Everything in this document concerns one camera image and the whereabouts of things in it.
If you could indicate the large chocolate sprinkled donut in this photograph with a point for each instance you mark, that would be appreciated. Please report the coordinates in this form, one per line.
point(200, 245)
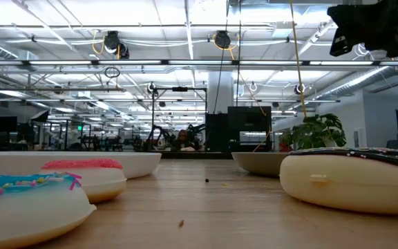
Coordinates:
point(351, 183)

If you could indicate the small red frosted donut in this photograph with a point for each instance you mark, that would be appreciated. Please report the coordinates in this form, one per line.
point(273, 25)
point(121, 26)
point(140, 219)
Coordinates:
point(95, 183)

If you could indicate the small blue sprinkled donut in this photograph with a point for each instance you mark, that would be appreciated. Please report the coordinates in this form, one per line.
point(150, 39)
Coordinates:
point(29, 214)

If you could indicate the green potted plant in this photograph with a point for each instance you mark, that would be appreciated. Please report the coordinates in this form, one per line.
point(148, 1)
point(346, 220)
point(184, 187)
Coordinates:
point(314, 133)

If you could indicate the black cabinet with window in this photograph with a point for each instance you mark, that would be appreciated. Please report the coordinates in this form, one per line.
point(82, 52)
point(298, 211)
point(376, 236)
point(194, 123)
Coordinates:
point(249, 119)

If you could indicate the grey round plate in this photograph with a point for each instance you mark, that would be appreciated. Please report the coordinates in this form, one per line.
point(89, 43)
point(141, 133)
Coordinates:
point(257, 164)

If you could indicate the short black cabinet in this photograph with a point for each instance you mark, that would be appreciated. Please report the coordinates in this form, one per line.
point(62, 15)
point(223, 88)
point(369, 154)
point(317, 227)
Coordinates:
point(216, 131)

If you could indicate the person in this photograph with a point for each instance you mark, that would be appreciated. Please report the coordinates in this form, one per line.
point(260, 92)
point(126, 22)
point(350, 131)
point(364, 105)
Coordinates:
point(183, 140)

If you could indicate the white round plate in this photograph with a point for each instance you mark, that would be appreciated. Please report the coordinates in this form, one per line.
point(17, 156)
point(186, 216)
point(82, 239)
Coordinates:
point(140, 164)

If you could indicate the brown crumb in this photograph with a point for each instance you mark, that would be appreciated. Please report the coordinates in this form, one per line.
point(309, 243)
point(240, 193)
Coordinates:
point(181, 223)

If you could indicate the dark computer monitor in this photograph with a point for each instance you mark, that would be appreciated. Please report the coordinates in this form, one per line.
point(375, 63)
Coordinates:
point(5, 124)

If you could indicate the silver ventilation duct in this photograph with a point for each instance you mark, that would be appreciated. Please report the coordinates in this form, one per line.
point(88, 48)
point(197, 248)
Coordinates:
point(358, 81)

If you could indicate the distant black rig frame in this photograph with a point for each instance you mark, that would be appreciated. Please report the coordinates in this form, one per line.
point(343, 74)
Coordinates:
point(180, 89)

